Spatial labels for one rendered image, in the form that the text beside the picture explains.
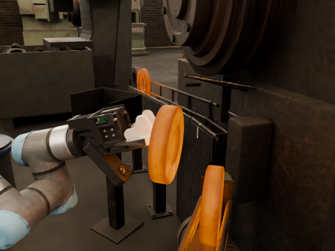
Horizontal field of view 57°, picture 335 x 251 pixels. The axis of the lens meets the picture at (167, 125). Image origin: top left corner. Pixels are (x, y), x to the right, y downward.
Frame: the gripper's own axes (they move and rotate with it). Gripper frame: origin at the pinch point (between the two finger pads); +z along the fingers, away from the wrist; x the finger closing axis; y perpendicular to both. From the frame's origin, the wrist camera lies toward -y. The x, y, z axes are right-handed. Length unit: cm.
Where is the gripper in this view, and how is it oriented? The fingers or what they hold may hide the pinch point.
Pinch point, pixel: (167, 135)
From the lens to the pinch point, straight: 61.1
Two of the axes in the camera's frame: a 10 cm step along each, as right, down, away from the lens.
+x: 2.5, -3.2, 9.1
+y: -2.5, -9.3, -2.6
